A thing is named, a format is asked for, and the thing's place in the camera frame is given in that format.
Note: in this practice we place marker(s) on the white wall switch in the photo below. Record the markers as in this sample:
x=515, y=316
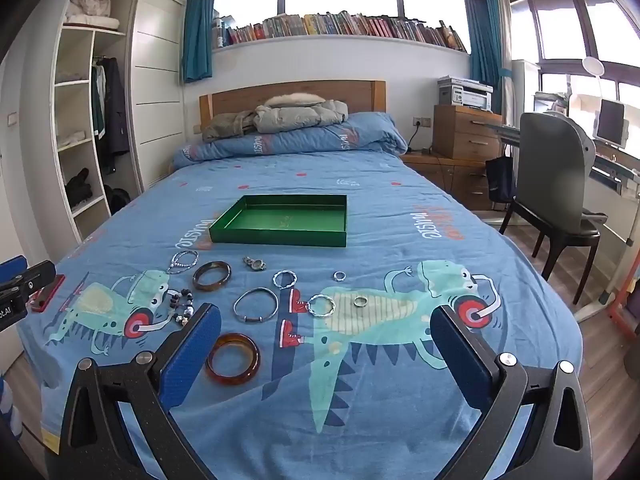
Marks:
x=12, y=119

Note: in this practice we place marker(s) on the olive jacket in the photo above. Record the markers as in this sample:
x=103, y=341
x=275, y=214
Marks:
x=225, y=127

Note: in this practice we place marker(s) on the green tray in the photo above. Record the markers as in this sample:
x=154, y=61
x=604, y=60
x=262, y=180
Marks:
x=280, y=220

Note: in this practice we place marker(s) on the wooden nightstand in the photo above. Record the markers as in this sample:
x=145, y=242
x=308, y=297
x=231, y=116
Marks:
x=450, y=175

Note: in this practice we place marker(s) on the wooden drawer chest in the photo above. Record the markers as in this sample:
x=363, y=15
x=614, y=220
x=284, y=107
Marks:
x=465, y=132

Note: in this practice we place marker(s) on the wall socket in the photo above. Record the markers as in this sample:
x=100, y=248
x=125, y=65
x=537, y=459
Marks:
x=421, y=121

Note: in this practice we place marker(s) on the plain silver bangle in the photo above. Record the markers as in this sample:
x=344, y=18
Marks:
x=252, y=320

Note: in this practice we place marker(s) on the dark brown bangle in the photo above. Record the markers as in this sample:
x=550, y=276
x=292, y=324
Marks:
x=210, y=286

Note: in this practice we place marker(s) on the hanging dark clothes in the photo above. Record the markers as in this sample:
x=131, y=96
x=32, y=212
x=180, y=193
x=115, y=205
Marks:
x=115, y=105

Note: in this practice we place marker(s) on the black folded clothes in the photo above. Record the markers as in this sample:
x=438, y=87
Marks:
x=80, y=187

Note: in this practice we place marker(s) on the white round lamp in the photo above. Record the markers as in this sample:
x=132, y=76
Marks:
x=592, y=67

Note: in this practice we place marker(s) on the white wardrobe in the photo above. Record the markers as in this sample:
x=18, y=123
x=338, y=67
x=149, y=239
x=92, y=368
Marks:
x=157, y=85

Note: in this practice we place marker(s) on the grey puffer jacket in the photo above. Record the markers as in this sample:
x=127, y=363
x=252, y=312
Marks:
x=295, y=117

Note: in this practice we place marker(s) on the row of books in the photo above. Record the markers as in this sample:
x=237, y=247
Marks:
x=340, y=24

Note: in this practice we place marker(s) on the grey study desk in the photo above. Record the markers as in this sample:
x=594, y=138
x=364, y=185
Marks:
x=607, y=160

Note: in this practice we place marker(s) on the long blue curtain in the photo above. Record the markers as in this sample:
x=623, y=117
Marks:
x=482, y=50

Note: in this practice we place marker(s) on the red plastic frame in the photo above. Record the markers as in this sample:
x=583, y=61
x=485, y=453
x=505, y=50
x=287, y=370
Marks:
x=622, y=310

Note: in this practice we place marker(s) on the small silver watch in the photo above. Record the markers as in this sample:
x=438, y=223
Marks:
x=256, y=264

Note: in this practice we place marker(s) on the folded pale clothes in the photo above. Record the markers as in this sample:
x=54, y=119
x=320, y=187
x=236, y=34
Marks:
x=70, y=139

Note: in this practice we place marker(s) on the short blue curtain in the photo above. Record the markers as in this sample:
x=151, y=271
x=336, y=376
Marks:
x=197, y=35

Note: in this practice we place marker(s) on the red phone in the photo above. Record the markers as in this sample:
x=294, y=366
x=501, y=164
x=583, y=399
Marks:
x=47, y=294

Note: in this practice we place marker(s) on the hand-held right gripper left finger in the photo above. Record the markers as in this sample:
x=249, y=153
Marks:
x=192, y=360

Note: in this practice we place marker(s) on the blue folded duvet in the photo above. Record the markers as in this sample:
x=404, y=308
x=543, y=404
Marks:
x=310, y=142

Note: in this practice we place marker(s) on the grey chair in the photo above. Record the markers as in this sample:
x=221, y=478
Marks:
x=550, y=170

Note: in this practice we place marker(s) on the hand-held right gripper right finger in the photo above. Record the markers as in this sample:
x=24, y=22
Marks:
x=462, y=360

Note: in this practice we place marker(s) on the dark tote bag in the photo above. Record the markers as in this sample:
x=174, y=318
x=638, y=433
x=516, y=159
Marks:
x=500, y=180

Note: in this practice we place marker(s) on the blue dinosaur print bedsheet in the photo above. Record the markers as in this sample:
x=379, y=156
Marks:
x=350, y=410

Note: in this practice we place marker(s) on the amber bangle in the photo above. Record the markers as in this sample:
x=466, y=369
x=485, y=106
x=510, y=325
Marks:
x=232, y=379

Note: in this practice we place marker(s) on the white fluffy cushion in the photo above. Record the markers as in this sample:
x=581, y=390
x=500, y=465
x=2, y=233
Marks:
x=295, y=99

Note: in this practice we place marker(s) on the black bag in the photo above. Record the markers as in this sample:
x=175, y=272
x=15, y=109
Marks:
x=117, y=199

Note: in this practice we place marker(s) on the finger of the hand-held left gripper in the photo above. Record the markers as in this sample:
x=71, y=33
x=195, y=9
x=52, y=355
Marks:
x=35, y=282
x=12, y=266

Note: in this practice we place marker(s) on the white tall appliance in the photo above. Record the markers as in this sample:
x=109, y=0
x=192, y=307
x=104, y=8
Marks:
x=524, y=90

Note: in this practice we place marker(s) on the wooden headboard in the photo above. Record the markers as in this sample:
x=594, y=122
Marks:
x=240, y=97

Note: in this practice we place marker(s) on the white printer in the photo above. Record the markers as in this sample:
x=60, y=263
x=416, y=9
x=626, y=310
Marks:
x=465, y=92

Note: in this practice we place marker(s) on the tablet on stand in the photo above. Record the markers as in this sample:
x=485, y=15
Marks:
x=611, y=122

